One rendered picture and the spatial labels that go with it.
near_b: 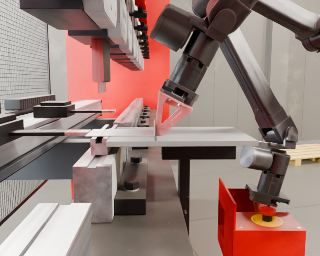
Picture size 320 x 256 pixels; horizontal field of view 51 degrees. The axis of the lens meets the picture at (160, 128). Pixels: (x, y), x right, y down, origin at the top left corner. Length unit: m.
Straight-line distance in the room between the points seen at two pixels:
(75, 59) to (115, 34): 2.31
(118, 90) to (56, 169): 1.61
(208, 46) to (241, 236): 0.41
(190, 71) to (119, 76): 2.21
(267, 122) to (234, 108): 4.39
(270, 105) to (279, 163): 0.15
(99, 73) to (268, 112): 0.45
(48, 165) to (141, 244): 0.86
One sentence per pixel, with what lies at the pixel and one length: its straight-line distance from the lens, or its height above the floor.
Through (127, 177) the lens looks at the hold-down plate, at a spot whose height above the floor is 0.91.
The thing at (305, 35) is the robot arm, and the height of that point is 1.23.
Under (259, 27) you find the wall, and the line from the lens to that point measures 5.51.
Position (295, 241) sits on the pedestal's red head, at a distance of 0.83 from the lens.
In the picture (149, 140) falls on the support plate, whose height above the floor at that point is 1.00.
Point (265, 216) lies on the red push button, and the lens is 0.83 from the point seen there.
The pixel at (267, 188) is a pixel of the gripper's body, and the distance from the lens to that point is 0.90.
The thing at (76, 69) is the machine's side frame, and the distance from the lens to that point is 2.87.
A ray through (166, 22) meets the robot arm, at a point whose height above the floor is 1.21.
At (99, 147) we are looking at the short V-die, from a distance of 0.61.
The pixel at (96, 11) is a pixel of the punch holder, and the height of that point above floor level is 1.18.
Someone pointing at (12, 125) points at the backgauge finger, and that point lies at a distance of 0.72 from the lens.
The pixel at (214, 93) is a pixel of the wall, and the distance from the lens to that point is 5.09.
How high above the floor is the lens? 1.10
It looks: 8 degrees down
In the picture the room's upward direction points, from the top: straight up
